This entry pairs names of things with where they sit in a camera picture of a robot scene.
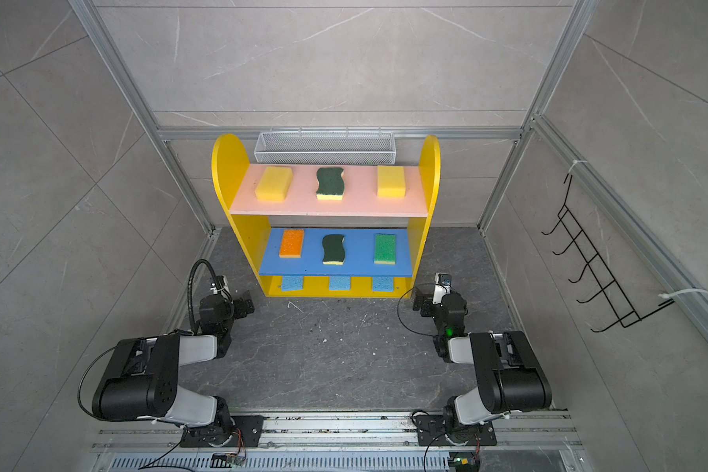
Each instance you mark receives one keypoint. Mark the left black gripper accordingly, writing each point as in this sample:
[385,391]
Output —
[241,312]

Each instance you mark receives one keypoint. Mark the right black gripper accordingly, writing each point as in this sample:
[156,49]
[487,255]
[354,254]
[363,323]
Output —
[427,299]

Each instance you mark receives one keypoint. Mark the blue sponge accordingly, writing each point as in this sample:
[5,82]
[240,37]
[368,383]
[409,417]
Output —
[339,283]
[292,283]
[383,284]

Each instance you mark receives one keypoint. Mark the light green sponge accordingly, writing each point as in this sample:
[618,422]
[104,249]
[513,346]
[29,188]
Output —
[385,249]

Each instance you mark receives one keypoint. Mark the orange sponge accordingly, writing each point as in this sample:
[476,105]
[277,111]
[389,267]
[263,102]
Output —
[291,245]

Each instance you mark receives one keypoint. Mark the dark green sponge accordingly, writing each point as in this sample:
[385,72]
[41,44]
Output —
[331,186]
[334,250]

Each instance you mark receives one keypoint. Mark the yellow sponge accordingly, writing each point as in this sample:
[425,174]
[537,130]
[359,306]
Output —
[391,182]
[274,184]

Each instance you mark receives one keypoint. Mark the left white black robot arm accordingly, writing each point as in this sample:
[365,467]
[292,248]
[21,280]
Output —
[141,380]

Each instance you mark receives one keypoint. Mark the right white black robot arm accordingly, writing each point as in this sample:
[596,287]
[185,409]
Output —
[508,376]

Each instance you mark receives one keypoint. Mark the yellow pink blue shelf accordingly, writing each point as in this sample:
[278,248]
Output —
[360,216]

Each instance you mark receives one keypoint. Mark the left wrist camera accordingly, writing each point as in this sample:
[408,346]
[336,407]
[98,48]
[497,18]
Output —
[219,287]

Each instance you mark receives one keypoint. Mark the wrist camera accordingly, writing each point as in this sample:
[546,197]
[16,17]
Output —
[219,287]
[443,282]

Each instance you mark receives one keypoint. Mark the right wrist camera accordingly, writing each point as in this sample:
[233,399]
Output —
[443,282]

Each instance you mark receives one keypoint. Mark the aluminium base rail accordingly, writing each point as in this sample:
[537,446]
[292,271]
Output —
[352,441]

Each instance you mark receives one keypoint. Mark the white wire mesh basket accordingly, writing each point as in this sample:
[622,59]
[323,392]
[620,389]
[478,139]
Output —
[326,147]

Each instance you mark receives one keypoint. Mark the black wire hook rack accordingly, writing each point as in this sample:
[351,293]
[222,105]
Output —
[595,266]

